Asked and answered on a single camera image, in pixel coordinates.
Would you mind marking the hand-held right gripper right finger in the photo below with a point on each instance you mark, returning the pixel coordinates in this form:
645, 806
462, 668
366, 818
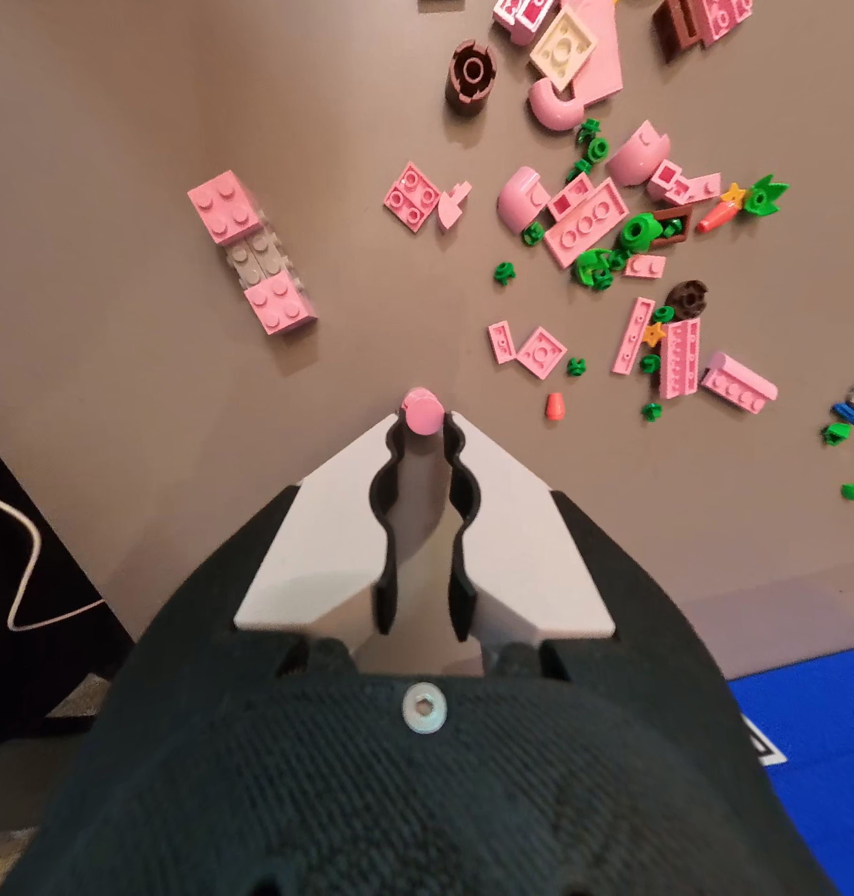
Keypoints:
539, 560

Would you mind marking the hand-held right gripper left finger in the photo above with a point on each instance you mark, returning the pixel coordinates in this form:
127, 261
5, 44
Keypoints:
308, 560

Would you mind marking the pink round tile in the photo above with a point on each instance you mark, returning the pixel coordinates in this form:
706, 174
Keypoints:
427, 415

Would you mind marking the heap of mixed tiny pieces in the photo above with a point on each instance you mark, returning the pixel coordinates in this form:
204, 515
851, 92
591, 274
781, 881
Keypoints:
847, 420

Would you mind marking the pink toy brick assembly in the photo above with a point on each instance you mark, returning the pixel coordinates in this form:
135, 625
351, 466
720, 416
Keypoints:
223, 206

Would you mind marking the coral cone piece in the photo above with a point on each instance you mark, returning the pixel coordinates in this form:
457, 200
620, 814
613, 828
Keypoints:
555, 407

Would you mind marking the pile of small toy bricks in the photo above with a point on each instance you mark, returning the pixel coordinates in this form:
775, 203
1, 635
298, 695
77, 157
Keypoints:
588, 224

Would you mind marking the blue storage bin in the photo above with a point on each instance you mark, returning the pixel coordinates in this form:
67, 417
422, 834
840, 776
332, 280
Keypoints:
826, 756

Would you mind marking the brown round brick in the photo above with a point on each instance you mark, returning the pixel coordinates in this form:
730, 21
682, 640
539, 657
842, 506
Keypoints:
472, 77

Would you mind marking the white square plate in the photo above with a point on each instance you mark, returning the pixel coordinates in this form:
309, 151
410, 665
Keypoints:
563, 49

